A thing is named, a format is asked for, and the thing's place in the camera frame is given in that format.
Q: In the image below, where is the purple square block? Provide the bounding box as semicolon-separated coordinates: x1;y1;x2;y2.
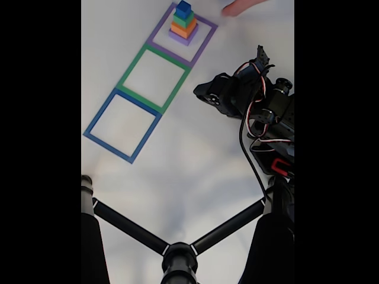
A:
168;25;200;47

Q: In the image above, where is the green cube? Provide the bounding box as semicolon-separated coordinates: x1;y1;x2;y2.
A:
172;11;195;29

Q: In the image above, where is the purple square frame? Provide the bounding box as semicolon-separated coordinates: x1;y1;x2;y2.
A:
146;2;219;68

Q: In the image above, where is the circuit board camera, blue mount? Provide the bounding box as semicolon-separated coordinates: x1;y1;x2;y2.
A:
250;44;275;75

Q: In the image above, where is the black tripod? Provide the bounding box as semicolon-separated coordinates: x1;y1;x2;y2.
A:
81;174;295;284

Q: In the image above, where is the orange square block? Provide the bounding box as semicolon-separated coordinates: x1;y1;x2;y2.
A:
169;17;198;40

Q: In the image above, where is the person's hand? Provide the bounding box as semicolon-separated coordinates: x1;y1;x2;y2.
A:
221;0;269;17

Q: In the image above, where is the red clamp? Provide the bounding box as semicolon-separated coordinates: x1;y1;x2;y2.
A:
271;158;293;175

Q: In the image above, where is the blue square frame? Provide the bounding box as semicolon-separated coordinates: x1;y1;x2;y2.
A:
82;88;163;164

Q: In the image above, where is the green square frame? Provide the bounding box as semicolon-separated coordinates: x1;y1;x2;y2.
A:
115;44;192;115

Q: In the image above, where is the red white base servo cable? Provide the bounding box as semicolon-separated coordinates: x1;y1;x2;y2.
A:
250;137;295;153

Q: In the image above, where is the thick black camera cable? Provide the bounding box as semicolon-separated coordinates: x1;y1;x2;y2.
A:
239;66;271;205

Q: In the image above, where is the red white gripper servo cable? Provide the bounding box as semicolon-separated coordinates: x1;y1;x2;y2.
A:
233;61;275;140

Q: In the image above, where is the small blue cube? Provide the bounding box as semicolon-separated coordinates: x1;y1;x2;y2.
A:
174;0;192;17

